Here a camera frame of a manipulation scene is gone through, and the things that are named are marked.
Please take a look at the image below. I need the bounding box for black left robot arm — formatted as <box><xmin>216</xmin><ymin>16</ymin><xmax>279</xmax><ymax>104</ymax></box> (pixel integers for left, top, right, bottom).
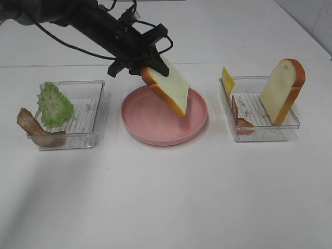
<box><xmin>1</xmin><ymin>1</ymin><xmax>169</xmax><ymax>77</ymax></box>

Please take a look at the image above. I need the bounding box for clear plastic tray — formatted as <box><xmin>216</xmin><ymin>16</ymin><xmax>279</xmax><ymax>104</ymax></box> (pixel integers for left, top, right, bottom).
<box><xmin>219</xmin><ymin>76</ymin><xmax>300</xmax><ymax>142</ymax></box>
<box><xmin>26</xmin><ymin>80</ymin><xmax>110</xmax><ymax>150</ymax></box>

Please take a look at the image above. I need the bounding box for green lettuce leaf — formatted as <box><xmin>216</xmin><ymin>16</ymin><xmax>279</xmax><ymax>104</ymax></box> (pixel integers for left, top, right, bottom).
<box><xmin>37</xmin><ymin>81</ymin><xmax>74</xmax><ymax>128</ymax></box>

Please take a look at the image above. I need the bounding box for pink round plate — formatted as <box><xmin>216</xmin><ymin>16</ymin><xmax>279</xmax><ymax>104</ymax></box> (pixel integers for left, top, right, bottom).
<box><xmin>120</xmin><ymin>86</ymin><xmax>208</xmax><ymax>146</ymax></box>

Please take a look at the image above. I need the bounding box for yellow cheese slice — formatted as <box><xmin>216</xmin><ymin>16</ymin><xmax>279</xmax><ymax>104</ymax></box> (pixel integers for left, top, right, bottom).
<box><xmin>221</xmin><ymin>67</ymin><xmax>236</xmax><ymax>98</ymax></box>

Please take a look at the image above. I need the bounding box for clear plastic left tray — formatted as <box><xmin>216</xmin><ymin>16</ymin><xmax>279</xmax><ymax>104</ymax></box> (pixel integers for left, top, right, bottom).
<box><xmin>26</xmin><ymin>80</ymin><xmax>110</xmax><ymax>150</ymax></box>

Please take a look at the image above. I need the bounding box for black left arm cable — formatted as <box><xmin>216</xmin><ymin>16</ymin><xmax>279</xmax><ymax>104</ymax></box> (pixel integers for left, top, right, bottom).
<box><xmin>33</xmin><ymin>0</ymin><xmax>174</xmax><ymax>61</ymax></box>

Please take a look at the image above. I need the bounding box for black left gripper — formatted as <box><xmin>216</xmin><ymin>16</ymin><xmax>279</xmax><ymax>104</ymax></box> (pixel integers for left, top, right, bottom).
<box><xmin>107</xmin><ymin>24</ymin><xmax>169</xmax><ymax>77</ymax></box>

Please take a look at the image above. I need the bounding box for bread slice tray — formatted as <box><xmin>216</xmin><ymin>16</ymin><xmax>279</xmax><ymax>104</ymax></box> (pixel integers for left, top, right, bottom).
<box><xmin>141</xmin><ymin>56</ymin><xmax>190</xmax><ymax>118</ymax></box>
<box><xmin>259</xmin><ymin>59</ymin><xmax>306</xmax><ymax>126</ymax></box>

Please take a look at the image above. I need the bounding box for clear plastic right tray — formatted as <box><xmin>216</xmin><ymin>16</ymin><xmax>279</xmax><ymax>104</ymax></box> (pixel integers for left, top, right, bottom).
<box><xmin>219</xmin><ymin>76</ymin><xmax>300</xmax><ymax>142</ymax></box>

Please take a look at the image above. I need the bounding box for bacon strip tray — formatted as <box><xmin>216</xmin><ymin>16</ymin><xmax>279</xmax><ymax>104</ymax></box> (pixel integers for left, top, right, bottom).
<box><xmin>17</xmin><ymin>107</ymin><xmax>66</xmax><ymax>148</ymax></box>
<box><xmin>231</xmin><ymin>96</ymin><xmax>254</xmax><ymax>135</ymax></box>

